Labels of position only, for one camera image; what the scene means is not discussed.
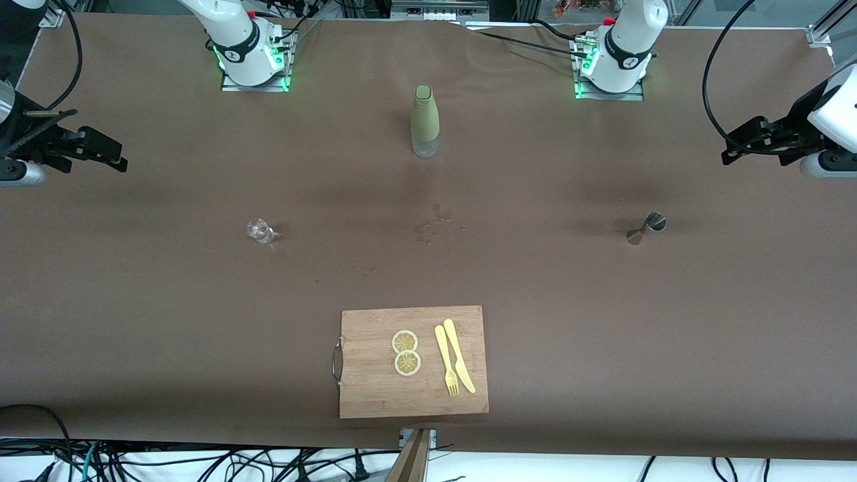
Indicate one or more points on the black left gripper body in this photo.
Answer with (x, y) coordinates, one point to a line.
(794, 131)

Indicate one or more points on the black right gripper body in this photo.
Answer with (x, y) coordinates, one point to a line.
(25, 139)

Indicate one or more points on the metal jigger measuring cup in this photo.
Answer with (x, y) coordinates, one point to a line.
(653, 223)

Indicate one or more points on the clear glass shaker cup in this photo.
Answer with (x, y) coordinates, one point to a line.
(260, 231)

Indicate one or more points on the aluminium corner profile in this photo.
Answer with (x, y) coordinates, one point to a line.
(53, 18)
(827, 30)

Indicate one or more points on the brown table cover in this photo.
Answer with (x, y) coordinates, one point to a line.
(201, 335)

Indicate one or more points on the green sleeved glass bottle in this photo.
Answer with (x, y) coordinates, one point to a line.
(425, 114)

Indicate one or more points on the grey power strip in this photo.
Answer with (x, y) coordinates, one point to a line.
(435, 10)

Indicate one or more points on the yellow plastic knife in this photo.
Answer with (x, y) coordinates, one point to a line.
(458, 355)

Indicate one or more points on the lemon slice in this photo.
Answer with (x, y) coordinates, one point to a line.
(404, 341)
(407, 363)

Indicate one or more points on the yellow plastic fork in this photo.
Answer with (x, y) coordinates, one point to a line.
(444, 358)

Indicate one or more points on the wooden cutting board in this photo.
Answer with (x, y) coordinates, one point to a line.
(375, 395)

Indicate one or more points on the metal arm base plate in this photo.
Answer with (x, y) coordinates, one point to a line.
(616, 96)
(289, 63)

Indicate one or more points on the small metal bracket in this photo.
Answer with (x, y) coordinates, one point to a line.
(433, 438)

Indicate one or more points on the wooden post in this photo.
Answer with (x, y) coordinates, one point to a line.
(412, 462)

